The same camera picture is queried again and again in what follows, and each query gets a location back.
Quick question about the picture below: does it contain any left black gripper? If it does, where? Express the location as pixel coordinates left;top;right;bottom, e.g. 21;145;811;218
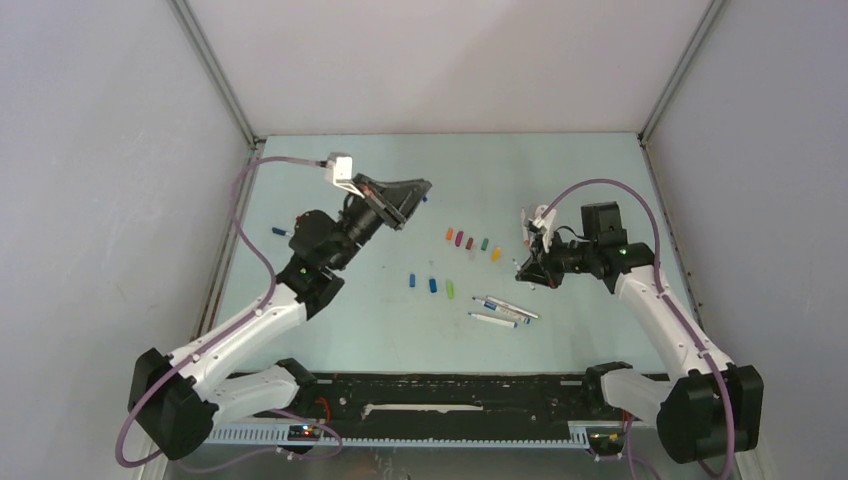
329;174;430;271

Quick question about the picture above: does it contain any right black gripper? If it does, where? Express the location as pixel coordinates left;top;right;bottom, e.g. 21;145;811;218
516;227;597;289

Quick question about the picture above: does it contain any navy cap marker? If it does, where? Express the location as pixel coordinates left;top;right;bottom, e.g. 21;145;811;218
513;258;538;293

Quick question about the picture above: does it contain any orange cap marker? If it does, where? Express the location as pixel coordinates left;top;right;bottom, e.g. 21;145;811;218
520;208;530;247

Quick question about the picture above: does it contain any light green cap marker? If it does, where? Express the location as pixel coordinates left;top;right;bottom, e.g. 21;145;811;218
485;295;540;319

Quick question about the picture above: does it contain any blue cap thick marker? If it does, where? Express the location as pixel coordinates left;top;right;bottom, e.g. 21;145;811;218
472;297;531;324

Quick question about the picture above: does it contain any blue cap thin marker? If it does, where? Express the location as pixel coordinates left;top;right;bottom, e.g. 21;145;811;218
468;312;518;329

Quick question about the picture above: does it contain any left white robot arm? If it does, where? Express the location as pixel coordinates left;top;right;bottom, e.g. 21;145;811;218
128;174;432;461

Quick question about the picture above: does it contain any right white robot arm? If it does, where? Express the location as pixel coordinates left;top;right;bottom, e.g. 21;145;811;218
516;201;764;464

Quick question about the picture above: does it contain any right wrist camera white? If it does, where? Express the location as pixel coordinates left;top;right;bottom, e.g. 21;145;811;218
526;205;556;253

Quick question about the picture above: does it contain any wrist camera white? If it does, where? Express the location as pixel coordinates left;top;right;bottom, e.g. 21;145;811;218
526;205;556;253
324;152;360;195

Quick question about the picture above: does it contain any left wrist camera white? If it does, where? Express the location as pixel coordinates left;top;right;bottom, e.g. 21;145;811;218
324;152;360;195

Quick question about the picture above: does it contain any aluminium frame rail right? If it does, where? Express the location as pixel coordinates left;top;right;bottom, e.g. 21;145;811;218
638;1;731;326

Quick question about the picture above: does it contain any aluminium frame rail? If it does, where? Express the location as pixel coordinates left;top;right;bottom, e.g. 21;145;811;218
638;1;731;326
168;1;256;340

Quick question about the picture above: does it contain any aluminium frame rail left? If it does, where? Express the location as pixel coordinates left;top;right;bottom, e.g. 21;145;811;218
168;1;256;340

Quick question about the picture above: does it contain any grey cable duct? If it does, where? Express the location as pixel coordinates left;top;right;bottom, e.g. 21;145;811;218
203;421;624;449

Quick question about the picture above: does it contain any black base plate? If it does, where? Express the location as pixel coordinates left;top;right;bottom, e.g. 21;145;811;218
286;372;624;440

